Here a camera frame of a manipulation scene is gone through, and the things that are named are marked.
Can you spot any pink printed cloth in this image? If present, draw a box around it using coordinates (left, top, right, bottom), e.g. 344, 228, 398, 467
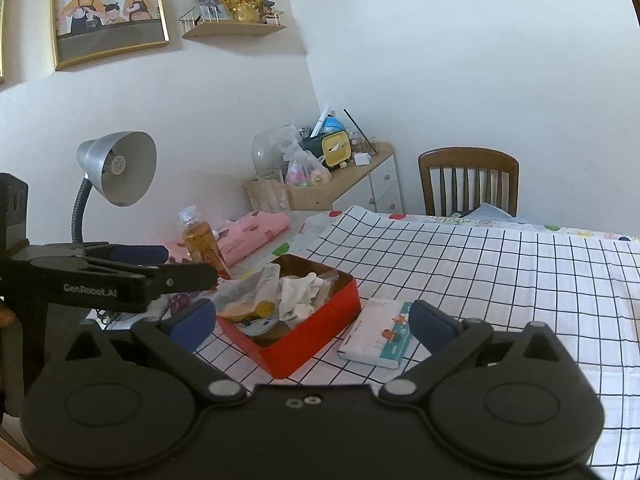
164, 211, 293, 267

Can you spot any blue white cloth on chair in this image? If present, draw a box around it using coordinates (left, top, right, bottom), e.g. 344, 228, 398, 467
449, 202, 542, 227

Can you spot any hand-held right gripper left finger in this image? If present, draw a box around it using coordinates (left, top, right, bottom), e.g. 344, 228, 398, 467
64, 298, 250, 403

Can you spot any large framed wall poster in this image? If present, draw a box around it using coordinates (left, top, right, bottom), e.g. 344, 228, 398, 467
49, 0, 171, 72

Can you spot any white printed tissue pack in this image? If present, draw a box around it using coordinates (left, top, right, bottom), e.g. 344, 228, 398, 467
336, 298, 427, 369

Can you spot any thin black stick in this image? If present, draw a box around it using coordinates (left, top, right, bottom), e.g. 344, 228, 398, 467
343, 108, 379, 154

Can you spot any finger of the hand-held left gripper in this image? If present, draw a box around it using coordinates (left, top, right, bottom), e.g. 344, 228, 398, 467
30, 242, 170, 266
27, 255, 219, 295

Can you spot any red tin box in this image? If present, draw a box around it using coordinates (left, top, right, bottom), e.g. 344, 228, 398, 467
215, 253, 363, 380

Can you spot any large white cloth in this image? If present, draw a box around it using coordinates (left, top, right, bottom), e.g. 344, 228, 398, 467
276, 271, 333, 322

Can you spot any wooden chair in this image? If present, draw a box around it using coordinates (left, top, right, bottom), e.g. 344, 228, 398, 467
417, 147, 520, 217

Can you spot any checkered tablecloth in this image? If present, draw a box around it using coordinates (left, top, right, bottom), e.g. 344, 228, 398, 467
194, 204, 640, 472

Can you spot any plastic bag of small items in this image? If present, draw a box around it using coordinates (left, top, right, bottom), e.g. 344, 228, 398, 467
284, 141, 332, 187

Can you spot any clear plastic bag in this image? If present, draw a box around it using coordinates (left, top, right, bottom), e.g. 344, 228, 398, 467
214, 264, 282, 312

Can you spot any grey desk lamp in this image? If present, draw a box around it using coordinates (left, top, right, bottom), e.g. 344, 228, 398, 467
70, 131, 158, 247

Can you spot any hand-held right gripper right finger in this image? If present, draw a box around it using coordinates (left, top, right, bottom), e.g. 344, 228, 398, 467
381, 299, 573, 402

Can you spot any glass jar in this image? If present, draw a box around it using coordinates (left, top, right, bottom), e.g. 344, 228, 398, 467
251, 126, 297, 177

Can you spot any narrow framed wall picture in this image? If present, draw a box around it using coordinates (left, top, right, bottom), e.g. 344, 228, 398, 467
0, 0, 11, 84

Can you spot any yellow clock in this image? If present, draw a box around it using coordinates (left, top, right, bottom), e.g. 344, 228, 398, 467
321, 129, 354, 169

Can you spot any cardboard box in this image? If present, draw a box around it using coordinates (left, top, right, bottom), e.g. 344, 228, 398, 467
244, 179, 332, 212

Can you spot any photo card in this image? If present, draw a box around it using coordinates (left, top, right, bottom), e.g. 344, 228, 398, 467
189, 0, 224, 22

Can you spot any white side cabinet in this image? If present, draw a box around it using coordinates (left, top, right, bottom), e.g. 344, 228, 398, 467
244, 142, 404, 214

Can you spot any yellow duck toy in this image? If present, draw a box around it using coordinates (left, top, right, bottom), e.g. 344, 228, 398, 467
219, 299, 277, 322

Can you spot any wooden wall shelf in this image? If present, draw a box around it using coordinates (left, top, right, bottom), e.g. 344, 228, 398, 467
179, 9, 288, 40

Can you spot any orange drink bottle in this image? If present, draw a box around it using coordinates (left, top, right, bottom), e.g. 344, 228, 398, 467
177, 205, 233, 282

